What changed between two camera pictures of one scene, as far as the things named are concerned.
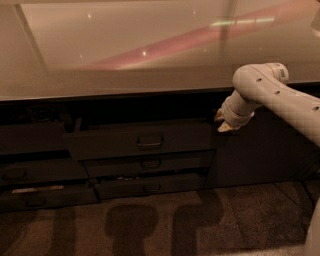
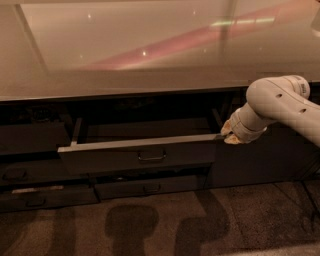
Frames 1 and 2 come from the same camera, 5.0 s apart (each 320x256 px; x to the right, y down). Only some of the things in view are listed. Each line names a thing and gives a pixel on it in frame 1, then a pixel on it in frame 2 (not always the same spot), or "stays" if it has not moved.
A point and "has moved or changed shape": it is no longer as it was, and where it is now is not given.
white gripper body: [232, 116] → [236, 128]
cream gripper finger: [219, 114] → [226, 128]
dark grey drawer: [40, 197] stays
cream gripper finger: [224, 127] → [232, 139]
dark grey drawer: [102, 141] has moved or changed shape
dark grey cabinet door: [266, 148] stays
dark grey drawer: [33, 137] stays
